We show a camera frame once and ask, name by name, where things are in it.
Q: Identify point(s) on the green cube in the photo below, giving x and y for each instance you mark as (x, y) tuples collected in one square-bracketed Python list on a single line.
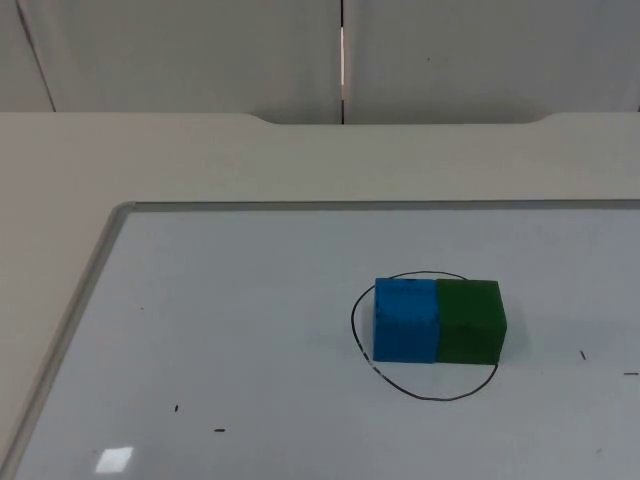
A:
[(470, 320)]

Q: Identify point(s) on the grey-framed whiteboard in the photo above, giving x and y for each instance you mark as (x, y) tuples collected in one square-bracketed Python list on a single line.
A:
[(240, 325)]

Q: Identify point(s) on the blue cube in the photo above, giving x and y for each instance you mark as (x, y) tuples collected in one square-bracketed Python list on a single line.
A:
[(405, 320)]

